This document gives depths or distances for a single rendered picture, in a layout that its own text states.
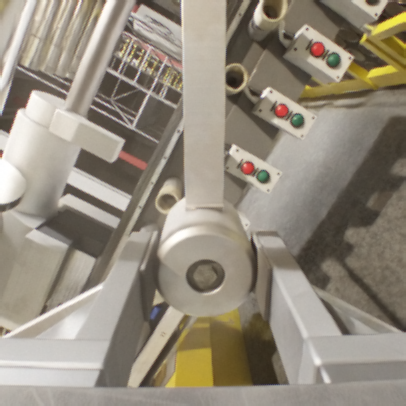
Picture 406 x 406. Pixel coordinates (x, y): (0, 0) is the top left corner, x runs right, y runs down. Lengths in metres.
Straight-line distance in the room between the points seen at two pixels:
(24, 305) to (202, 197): 1.14
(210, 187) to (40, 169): 1.03
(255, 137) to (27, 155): 0.76
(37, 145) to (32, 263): 0.40
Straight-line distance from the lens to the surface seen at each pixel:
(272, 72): 0.92
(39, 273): 1.15
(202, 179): 0.15
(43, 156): 1.14
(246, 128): 0.90
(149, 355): 1.19
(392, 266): 1.31
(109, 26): 1.14
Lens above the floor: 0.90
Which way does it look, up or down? 9 degrees down
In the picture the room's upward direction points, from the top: 63 degrees counter-clockwise
